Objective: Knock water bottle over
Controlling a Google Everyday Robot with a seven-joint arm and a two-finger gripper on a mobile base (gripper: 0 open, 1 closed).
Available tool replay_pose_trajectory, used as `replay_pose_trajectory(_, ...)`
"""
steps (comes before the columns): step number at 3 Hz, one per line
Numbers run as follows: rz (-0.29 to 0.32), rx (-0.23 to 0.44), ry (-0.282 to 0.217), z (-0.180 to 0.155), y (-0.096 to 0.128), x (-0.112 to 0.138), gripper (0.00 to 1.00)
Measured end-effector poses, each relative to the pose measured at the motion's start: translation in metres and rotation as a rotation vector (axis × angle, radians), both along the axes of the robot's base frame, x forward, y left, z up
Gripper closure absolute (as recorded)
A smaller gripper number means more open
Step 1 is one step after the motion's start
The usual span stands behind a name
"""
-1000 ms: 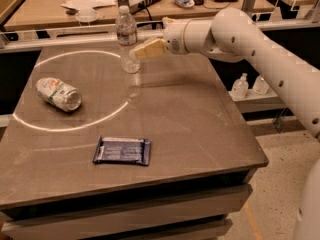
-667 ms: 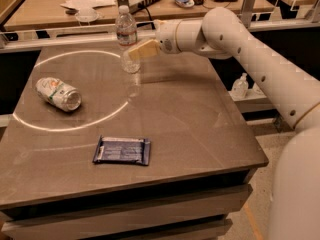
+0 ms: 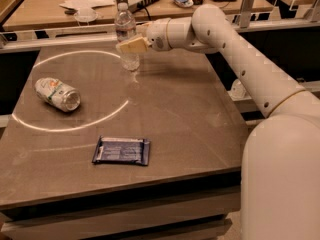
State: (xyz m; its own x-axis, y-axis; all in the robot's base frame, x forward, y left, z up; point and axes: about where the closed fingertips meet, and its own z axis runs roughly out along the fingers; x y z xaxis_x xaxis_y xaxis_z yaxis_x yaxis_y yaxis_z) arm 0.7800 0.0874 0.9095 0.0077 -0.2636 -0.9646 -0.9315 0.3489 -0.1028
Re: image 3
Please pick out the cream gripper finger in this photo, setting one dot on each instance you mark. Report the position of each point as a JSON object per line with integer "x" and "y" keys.
{"x": 136, "y": 44}

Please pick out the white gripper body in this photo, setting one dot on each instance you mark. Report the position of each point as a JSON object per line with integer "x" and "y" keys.
{"x": 157, "y": 34}

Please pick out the clear plastic water bottle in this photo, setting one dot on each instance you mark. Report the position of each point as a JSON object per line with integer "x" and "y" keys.
{"x": 125, "y": 27}

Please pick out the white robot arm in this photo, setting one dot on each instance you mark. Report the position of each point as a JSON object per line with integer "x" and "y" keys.
{"x": 280, "y": 175}

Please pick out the grey power strip box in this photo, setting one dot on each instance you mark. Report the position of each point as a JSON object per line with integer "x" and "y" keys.
{"x": 137, "y": 5}

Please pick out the blue white packet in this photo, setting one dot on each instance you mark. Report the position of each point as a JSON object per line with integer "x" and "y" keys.
{"x": 183, "y": 3}

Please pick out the white paper sheets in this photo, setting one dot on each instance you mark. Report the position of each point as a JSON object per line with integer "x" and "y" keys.
{"x": 77, "y": 4}

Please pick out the clear round lid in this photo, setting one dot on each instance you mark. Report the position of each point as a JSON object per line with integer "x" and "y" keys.
{"x": 85, "y": 15}

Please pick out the white soda can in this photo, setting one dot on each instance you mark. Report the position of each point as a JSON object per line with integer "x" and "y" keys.
{"x": 58, "y": 94}

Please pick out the dark blue snack wrapper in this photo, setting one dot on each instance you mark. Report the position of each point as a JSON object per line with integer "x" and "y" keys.
{"x": 133, "y": 151}

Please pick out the metal frame post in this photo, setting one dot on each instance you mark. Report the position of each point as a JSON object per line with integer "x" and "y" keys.
{"x": 245, "y": 13}

